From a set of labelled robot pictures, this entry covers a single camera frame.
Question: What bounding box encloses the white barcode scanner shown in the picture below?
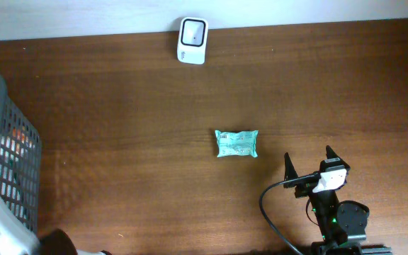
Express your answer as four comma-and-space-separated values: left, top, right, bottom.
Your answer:
177, 17, 209, 65

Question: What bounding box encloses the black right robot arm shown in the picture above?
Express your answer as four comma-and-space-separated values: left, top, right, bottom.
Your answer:
284, 146, 392, 255

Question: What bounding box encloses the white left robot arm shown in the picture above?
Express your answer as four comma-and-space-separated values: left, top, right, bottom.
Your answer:
0, 196, 107, 255

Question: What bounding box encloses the grey plastic basket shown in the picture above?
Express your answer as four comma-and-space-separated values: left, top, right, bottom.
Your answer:
0, 75, 42, 233

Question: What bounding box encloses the mint green wipes packet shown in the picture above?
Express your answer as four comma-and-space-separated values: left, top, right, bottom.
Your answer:
215, 130, 259, 158

